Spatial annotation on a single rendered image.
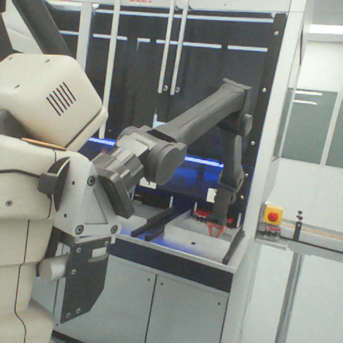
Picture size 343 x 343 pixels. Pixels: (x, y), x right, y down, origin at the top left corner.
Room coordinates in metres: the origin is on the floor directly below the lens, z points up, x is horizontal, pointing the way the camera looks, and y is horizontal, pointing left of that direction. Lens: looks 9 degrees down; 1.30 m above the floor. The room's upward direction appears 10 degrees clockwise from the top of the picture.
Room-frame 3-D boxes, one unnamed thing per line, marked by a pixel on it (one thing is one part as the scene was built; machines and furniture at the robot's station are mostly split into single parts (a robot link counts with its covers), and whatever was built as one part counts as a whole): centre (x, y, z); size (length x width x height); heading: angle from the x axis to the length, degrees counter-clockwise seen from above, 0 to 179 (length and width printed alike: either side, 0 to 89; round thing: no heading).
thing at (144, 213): (1.51, 0.14, 0.90); 0.34 x 0.26 x 0.04; 161
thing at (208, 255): (1.39, 0.00, 0.87); 0.70 x 0.48 x 0.02; 71
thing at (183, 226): (1.40, -0.18, 0.90); 0.34 x 0.26 x 0.04; 161
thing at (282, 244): (1.46, -0.49, 0.87); 0.14 x 0.13 x 0.02; 161
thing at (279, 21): (1.45, -0.32, 1.40); 0.04 x 0.01 x 0.80; 71
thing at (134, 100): (1.67, 0.29, 1.50); 0.47 x 0.01 x 0.59; 71
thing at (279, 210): (1.43, -0.46, 0.99); 0.08 x 0.07 x 0.07; 161
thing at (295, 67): (1.89, -0.55, 1.50); 0.85 x 0.01 x 0.59; 161
